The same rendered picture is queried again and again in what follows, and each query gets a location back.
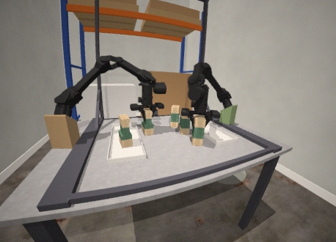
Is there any white long shallow tray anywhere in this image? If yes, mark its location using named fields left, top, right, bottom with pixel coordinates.
left=107, top=122, right=146, bottom=164
left=204, top=123, right=238, bottom=146

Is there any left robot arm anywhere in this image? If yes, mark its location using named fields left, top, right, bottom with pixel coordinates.
left=188, top=62, right=232, bottom=108

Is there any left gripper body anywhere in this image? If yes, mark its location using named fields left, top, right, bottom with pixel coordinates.
left=181, top=100, right=220, bottom=118

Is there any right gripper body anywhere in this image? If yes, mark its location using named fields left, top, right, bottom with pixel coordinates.
left=130, top=94, right=164, bottom=111

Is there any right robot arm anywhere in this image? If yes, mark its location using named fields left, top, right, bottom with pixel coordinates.
left=54, top=55, right=167, bottom=117

